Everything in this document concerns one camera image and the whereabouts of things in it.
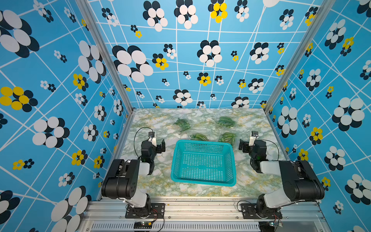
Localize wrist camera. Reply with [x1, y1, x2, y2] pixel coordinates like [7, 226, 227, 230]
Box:
[148, 131, 157, 146]
[249, 131, 259, 146]

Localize left circuit board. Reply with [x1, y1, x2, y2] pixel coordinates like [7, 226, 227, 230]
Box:
[133, 221, 153, 231]

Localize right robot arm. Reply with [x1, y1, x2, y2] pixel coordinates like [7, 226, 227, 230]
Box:
[239, 140, 325, 218]

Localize right circuit board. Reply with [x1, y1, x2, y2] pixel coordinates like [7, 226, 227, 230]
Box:
[259, 222, 283, 232]

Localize aluminium front rail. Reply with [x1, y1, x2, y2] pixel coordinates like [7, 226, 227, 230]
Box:
[79, 197, 330, 232]

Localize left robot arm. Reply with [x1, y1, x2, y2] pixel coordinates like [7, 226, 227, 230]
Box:
[101, 139, 166, 218]

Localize circuit board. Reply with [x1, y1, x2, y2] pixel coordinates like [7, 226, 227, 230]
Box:
[133, 221, 153, 231]
[259, 222, 283, 232]

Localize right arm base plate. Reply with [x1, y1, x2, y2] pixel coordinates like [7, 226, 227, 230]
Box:
[239, 203, 283, 220]

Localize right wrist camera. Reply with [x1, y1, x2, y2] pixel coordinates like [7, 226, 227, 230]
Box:
[249, 131, 259, 146]

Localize frame post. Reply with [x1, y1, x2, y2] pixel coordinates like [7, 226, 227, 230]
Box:
[76, 0, 133, 115]
[264, 0, 336, 115]

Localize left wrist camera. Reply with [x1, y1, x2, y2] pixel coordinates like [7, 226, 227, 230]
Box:
[148, 131, 157, 146]

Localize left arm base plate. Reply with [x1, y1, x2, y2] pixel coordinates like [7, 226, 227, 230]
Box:
[125, 203, 165, 219]

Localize right frame post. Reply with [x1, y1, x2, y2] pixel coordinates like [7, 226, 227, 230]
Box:
[264, 0, 336, 115]

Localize left frame post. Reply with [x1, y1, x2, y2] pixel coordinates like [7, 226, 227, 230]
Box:
[76, 0, 133, 115]

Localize teal plastic basket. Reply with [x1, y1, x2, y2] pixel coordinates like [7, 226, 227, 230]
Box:
[171, 140, 237, 187]

